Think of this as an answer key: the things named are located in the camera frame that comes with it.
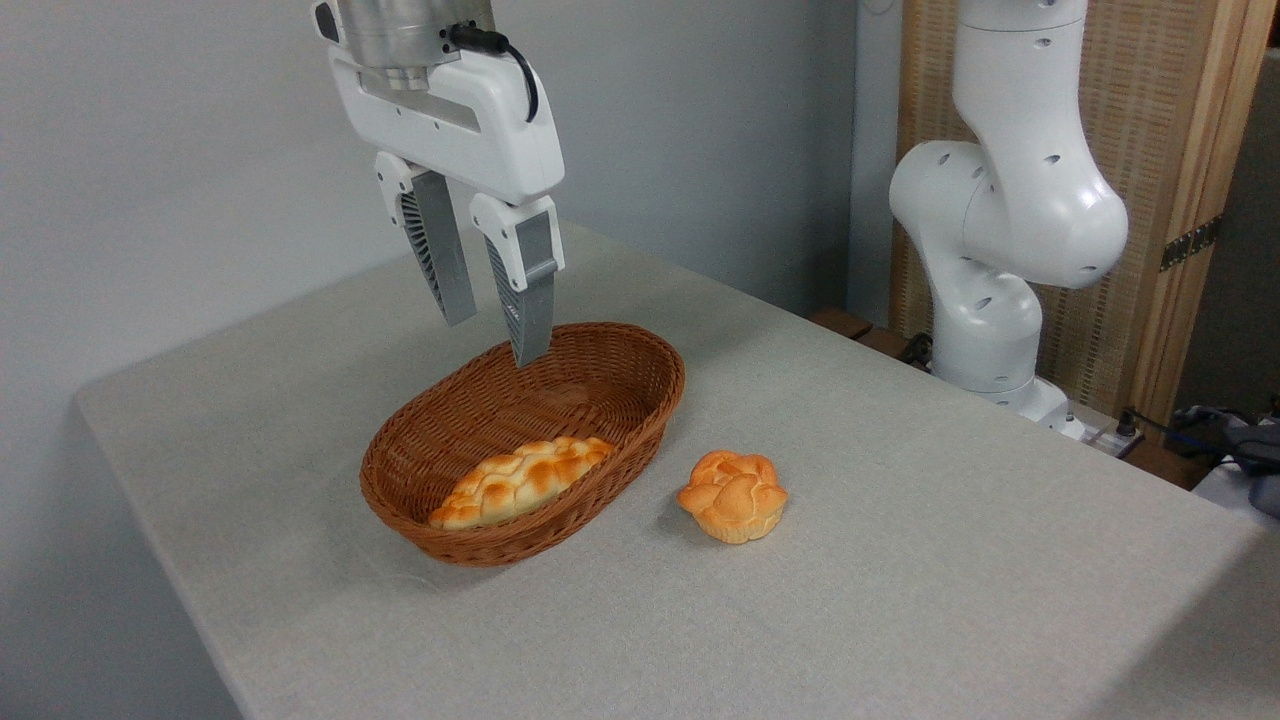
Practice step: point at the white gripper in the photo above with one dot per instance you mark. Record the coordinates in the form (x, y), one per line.
(500, 140)

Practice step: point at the long braided bread loaf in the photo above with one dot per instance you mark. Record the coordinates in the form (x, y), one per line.
(520, 480)

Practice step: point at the brown wicker oval basket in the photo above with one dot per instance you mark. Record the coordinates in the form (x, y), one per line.
(470, 410)

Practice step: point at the wooden rattan folding screen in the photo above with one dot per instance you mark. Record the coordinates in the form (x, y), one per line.
(1150, 100)

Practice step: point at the grey tablecloth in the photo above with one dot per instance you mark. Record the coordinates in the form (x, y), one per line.
(900, 600)

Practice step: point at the metal screen hinge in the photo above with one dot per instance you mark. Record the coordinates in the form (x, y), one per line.
(1190, 243)

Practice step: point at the blue-grey fabric bag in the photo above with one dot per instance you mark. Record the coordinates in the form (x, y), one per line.
(1260, 470)

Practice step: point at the white power strip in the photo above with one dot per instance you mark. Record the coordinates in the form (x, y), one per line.
(1120, 442)

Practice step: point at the round knotted bread bun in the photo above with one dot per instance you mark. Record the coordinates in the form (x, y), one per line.
(733, 497)

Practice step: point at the brown wooden plank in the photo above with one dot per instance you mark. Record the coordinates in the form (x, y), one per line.
(840, 322)

